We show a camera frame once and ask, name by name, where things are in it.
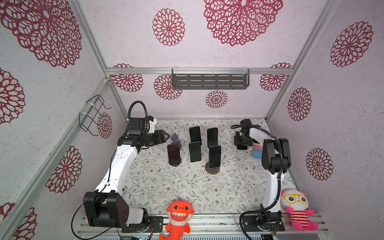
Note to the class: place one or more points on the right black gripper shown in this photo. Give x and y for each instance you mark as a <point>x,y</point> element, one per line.
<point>237,141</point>

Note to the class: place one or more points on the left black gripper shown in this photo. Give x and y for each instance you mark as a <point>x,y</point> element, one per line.
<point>160,138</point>

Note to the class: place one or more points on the black phone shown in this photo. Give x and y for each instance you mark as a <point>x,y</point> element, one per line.
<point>173,150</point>
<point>195,134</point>
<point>212,137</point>
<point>175,139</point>

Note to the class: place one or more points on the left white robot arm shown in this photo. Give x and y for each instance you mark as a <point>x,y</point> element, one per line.
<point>105,206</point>

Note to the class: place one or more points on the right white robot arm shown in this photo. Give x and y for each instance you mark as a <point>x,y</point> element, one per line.
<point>276,160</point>

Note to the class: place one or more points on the black front left stand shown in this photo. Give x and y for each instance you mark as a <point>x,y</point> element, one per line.
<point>175,161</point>

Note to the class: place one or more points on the white front middle stand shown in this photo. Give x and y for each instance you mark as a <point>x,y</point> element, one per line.
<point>196,166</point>

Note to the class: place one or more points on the black haired doll plush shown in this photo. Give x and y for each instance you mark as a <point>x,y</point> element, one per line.
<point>256,151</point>

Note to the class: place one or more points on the red shark plush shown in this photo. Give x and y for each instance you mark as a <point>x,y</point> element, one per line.
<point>179,213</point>

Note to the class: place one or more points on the pink striped panda plush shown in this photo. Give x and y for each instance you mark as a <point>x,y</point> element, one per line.
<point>297,205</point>

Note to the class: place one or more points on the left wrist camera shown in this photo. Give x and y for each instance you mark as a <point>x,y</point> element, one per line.
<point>140,126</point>

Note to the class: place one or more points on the dark grey wall shelf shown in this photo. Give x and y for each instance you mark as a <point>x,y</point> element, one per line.
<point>210,80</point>

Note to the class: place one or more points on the black wire wall rack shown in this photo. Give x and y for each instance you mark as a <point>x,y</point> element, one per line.
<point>96,121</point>

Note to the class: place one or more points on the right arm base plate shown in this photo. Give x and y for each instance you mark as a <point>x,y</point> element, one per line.
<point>263,222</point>

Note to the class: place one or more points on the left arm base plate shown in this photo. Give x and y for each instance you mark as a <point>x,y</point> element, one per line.
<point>151,224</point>

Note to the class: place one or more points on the aluminium front rail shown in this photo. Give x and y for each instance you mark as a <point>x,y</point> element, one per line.
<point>203,224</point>

